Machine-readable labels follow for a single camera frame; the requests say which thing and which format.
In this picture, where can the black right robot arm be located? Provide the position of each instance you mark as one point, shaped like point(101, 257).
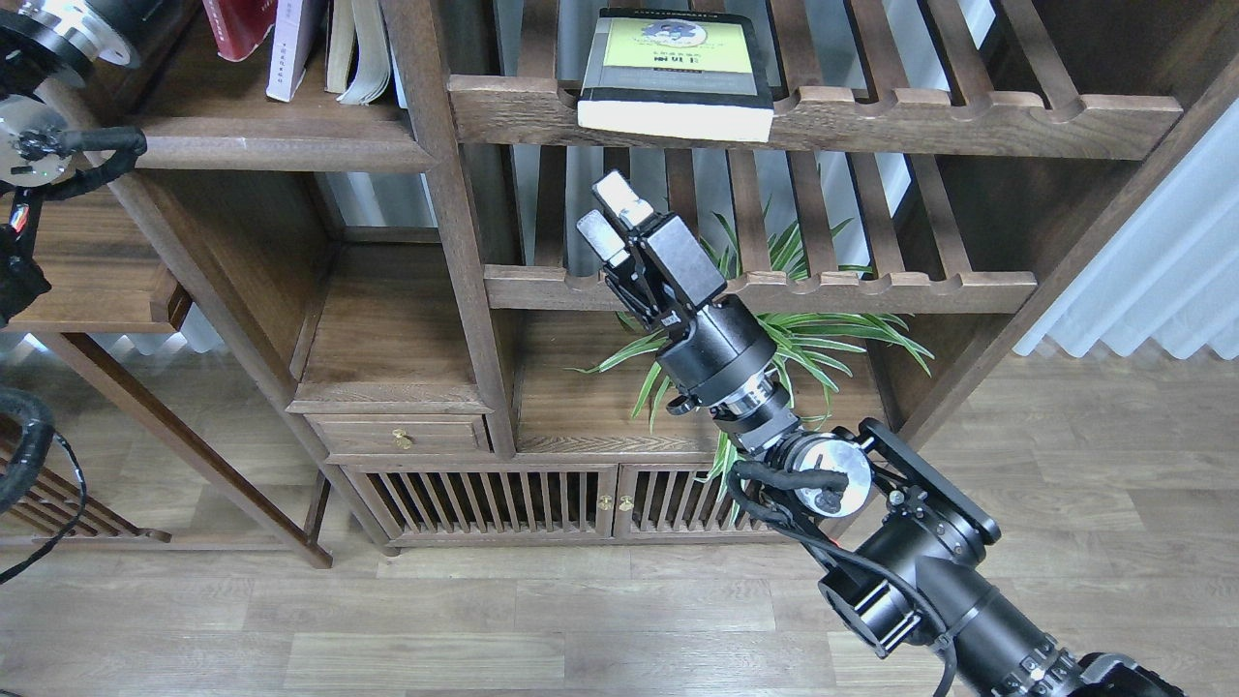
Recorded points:
point(899, 543)

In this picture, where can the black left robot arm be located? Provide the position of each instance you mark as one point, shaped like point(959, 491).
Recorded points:
point(44, 158)

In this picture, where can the dark wooden side table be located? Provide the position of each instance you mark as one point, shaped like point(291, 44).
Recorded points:
point(105, 278)

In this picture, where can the dark wooden bookshelf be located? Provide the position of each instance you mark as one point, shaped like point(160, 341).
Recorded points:
point(383, 269)

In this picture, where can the red cover book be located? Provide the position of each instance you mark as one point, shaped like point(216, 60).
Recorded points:
point(239, 27)

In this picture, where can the beige upright book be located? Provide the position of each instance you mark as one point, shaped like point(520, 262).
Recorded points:
point(341, 45)

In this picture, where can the green spider plant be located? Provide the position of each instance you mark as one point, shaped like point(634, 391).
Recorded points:
point(832, 339)

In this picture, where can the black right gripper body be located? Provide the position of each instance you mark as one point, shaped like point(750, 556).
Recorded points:
point(713, 350)

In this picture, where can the yellow and black book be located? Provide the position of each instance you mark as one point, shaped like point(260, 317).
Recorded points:
point(676, 74)

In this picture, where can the white lavender book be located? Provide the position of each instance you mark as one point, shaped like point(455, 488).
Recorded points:
point(294, 34)

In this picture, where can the white pleated curtain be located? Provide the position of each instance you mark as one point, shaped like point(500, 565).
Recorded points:
point(1170, 275)

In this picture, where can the open-paged upright book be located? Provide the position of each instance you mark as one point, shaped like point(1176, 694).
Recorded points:
point(374, 62)

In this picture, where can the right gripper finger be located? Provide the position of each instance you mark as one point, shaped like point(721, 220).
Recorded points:
point(607, 243)
point(621, 205)

